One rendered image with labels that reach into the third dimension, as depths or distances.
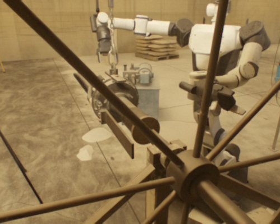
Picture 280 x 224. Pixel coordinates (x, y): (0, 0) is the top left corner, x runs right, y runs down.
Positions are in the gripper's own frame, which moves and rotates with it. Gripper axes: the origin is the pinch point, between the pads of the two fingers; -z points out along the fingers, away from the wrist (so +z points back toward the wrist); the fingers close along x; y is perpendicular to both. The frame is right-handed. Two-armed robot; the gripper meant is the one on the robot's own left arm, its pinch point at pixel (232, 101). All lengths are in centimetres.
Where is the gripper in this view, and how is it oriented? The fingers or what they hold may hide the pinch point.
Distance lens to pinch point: 93.9
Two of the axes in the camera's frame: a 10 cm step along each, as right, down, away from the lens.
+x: 5.9, 6.1, 5.3
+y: -7.0, 7.1, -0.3
